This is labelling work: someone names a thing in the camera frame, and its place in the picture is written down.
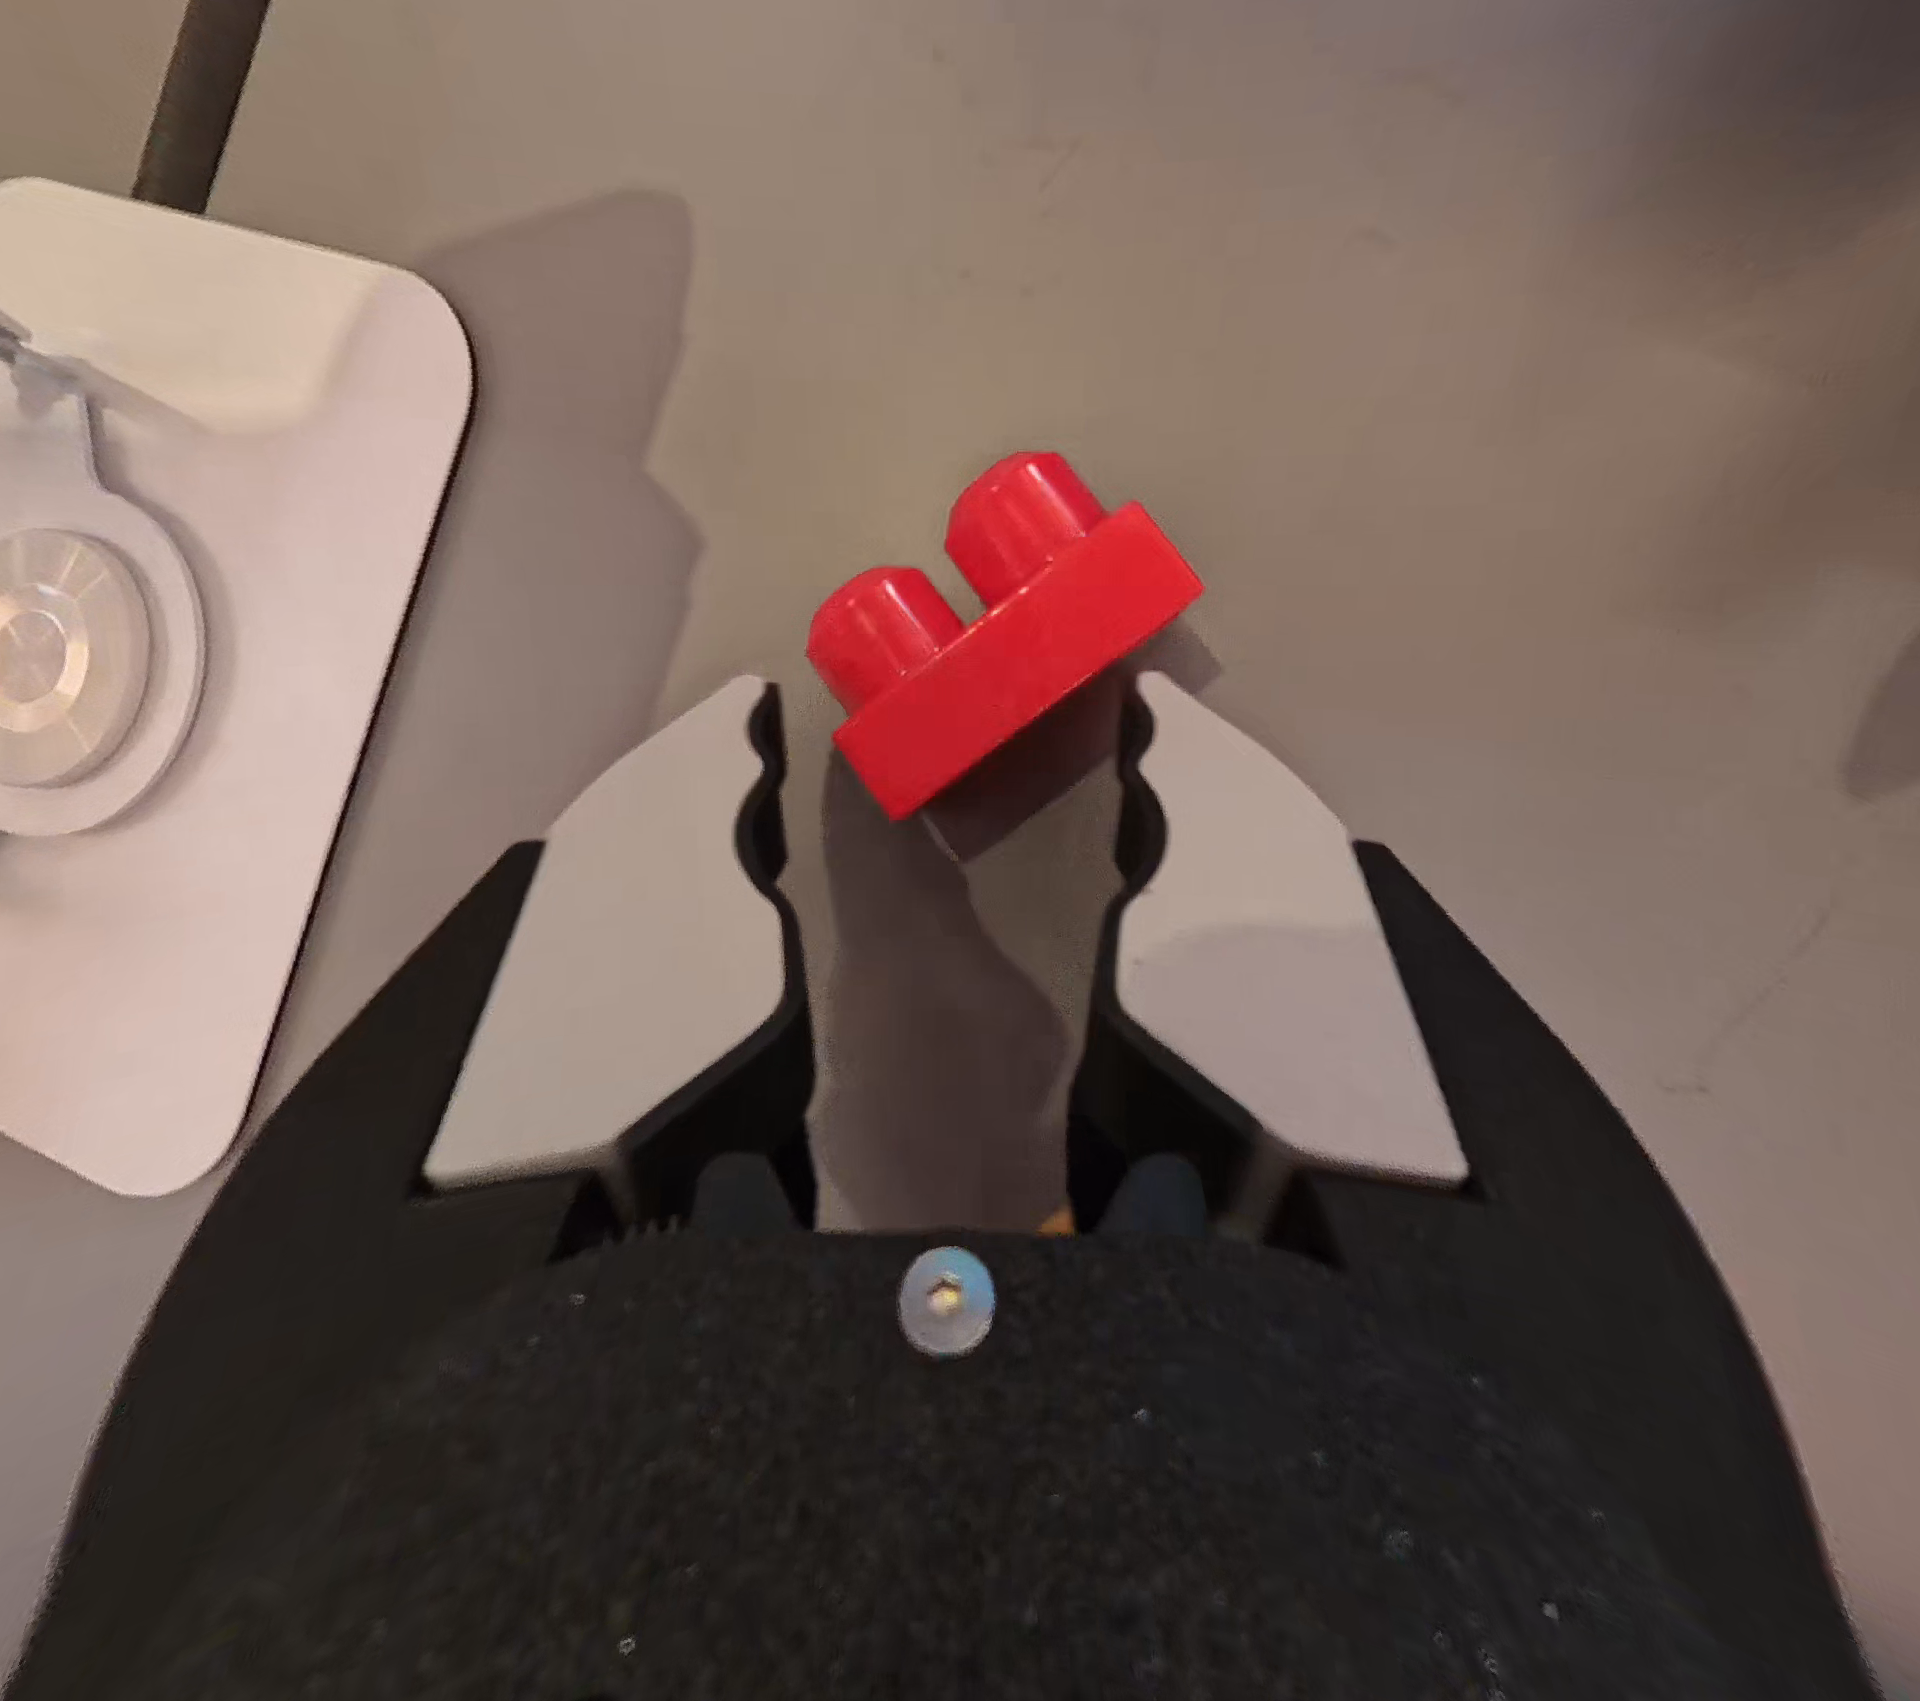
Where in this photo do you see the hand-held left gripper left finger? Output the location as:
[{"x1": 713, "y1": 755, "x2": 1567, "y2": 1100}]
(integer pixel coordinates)
[{"x1": 422, "y1": 679, "x2": 816, "y2": 1195}]

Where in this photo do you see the grey desk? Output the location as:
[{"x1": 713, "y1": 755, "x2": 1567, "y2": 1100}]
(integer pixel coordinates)
[{"x1": 0, "y1": 0, "x2": 1920, "y2": 1434}]

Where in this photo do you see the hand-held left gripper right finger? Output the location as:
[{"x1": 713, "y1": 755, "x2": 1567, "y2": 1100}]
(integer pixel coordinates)
[{"x1": 1066, "y1": 674, "x2": 1469, "y2": 1195}]

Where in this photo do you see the white tilting stand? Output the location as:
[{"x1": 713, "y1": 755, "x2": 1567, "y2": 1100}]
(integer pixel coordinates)
[{"x1": 0, "y1": 173, "x2": 483, "y2": 1201}]

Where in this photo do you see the red two-stud block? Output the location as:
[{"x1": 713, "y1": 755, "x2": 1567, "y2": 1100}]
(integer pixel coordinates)
[{"x1": 808, "y1": 456, "x2": 1202, "y2": 817}]

